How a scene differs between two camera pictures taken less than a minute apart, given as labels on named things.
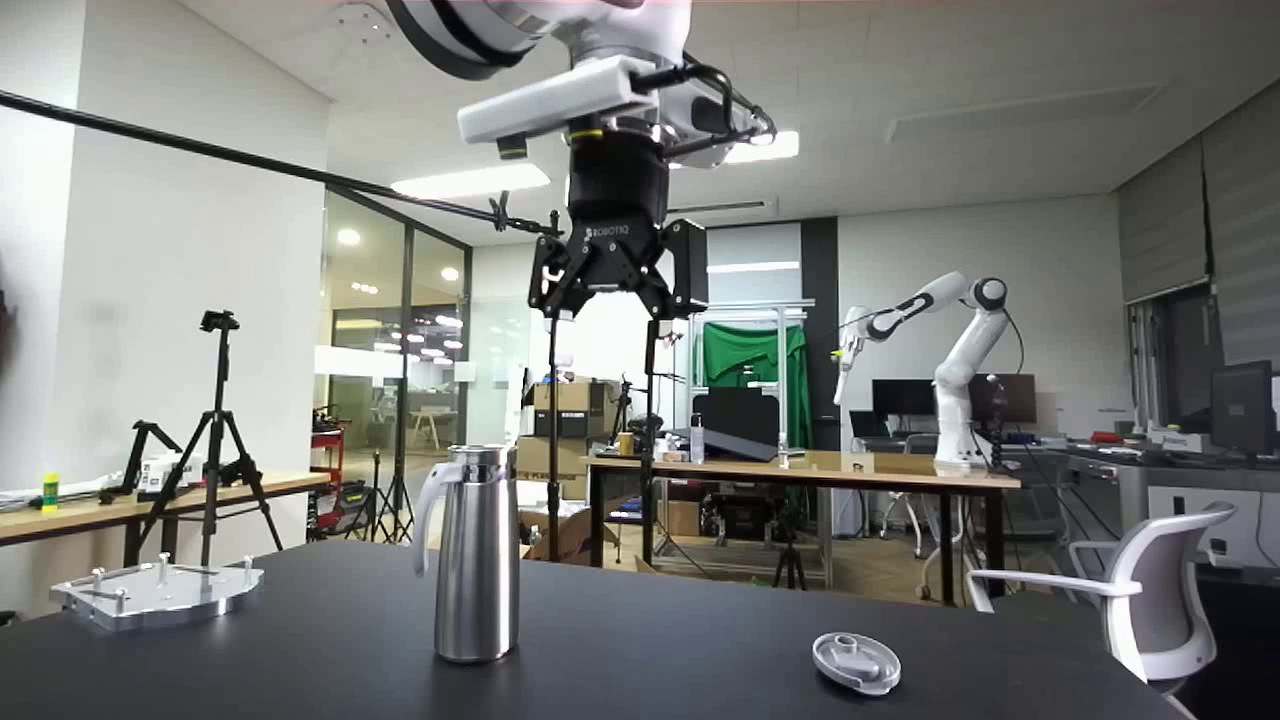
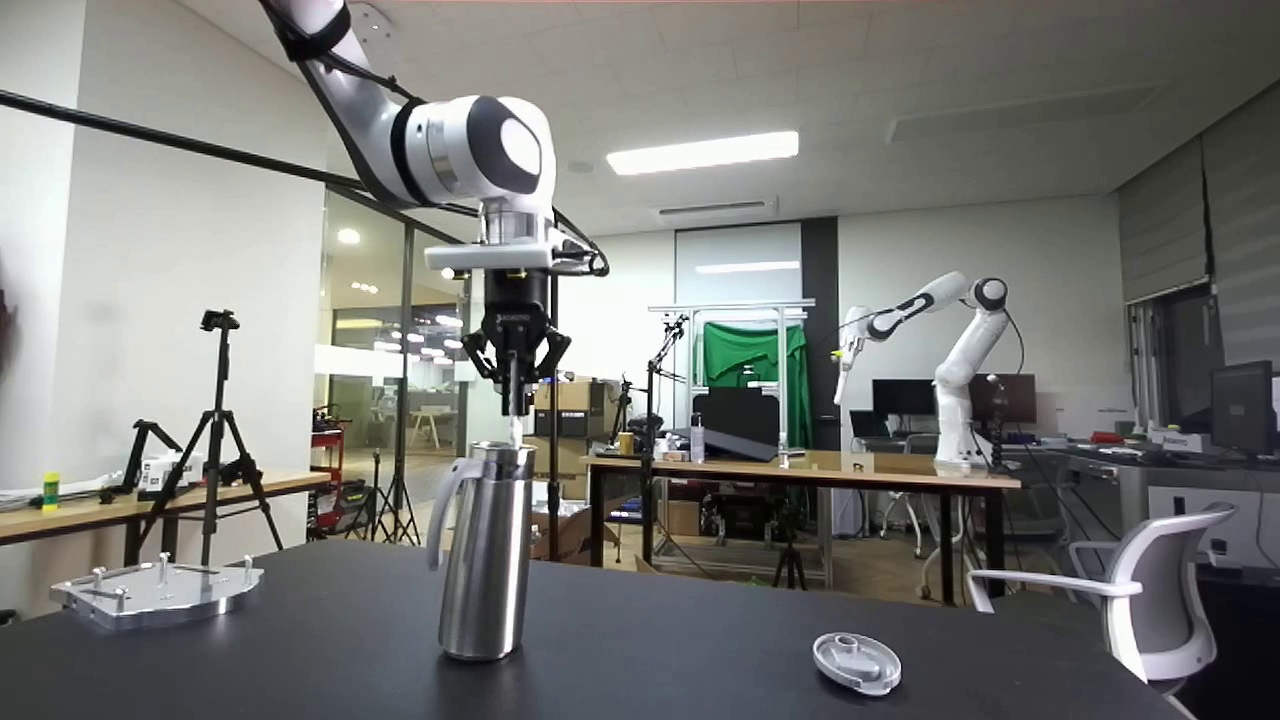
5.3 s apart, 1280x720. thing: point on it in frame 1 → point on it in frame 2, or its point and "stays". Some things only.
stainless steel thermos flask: (471, 525) stays
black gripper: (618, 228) → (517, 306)
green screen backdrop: (758, 354) stays
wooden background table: (837, 472) stays
